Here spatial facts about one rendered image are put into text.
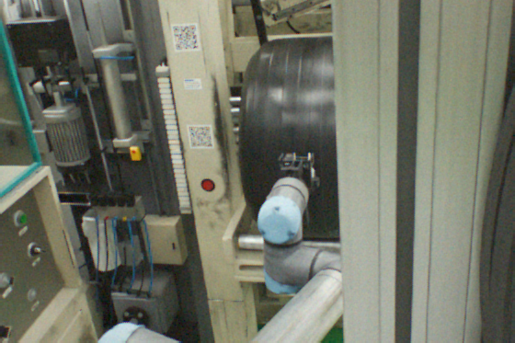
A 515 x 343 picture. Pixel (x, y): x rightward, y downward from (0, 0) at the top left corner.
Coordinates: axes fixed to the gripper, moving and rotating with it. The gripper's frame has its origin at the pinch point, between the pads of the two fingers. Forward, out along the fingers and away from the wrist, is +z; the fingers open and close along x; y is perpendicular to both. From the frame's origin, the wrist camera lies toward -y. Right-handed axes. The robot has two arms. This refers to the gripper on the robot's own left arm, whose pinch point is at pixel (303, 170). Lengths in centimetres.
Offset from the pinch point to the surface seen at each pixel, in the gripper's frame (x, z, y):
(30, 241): 68, -15, -14
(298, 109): 1.6, 5.7, 13.5
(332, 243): -4.2, 18.7, -28.9
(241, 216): 24.4, 26.6, -25.0
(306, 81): 0.0, 10.3, 19.6
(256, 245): 18.2, 18.1, -30.4
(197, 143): 34.6, 22.1, -0.1
